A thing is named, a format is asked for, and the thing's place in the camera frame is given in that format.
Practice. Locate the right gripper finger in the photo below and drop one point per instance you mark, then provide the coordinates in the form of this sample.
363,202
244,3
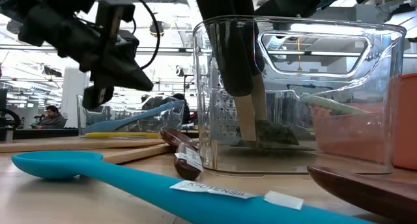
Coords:
293,4

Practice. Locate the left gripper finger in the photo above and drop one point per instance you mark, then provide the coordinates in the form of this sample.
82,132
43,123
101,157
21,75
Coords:
123,75

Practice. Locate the large blue silicone spoon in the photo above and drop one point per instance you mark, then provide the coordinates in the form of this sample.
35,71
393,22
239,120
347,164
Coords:
146,115

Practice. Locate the yellow silicone spatula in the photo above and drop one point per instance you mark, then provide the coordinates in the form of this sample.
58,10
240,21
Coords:
123,134

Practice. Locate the black round turner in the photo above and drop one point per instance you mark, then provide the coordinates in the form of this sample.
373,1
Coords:
228,54

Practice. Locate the wide wooden slotted turner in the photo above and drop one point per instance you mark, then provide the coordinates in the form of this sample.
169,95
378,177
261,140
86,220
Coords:
65,145

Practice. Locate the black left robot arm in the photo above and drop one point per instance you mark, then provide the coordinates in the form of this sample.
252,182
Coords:
39,19

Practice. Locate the wide clear plastic bin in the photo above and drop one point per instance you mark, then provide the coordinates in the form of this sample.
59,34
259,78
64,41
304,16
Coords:
97,120

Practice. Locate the white building column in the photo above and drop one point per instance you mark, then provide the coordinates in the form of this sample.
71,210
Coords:
70,103

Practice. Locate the person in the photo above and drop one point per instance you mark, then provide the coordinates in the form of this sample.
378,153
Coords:
182,102
52,120

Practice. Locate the tall clear plastic bin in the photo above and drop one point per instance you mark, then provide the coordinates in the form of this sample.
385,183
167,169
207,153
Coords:
381,54

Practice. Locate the steel box grater black top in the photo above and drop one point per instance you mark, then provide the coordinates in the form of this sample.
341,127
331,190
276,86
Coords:
224,126

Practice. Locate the small blue silicone spoon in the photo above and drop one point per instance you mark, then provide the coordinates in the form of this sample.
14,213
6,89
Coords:
195,201

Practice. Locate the orange plastic bin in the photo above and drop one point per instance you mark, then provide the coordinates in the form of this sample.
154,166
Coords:
405,120

